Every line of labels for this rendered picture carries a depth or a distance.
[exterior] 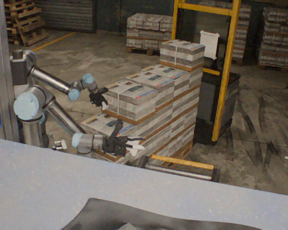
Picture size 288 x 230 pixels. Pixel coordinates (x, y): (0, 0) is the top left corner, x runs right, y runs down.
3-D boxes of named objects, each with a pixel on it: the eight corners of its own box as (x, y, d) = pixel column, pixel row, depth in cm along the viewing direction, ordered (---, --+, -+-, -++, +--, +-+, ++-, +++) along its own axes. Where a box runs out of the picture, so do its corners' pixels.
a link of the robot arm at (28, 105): (53, 176, 180) (45, 86, 156) (45, 193, 167) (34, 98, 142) (33, 174, 181) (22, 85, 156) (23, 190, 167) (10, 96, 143)
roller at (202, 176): (145, 166, 223) (145, 160, 221) (212, 179, 213) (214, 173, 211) (143, 171, 219) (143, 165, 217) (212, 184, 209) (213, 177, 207)
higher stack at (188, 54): (151, 150, 383) (159, 42, 325) (164, 141, 405) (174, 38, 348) (179, 162, 364) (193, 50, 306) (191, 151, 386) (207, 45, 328)
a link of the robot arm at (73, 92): (14, 56, 196) (83, 91, 211) (19, 51, 206) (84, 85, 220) (7, 70, 200) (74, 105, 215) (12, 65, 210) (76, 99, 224)
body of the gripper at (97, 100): (92, 105, 243) (86, 94, 234) (99, 97, 247) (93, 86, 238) (99, 108, 240) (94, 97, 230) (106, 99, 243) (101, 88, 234)
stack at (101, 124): (82, 200, 298) (78, 121, 260) (151, 150, 384) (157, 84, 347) (114, 219, 278) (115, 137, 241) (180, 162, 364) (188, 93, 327)
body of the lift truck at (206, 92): (169, 126, 441) (175, 70, 406) (188, 113, 482) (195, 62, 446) (216, 143, 406) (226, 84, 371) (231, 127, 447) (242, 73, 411)
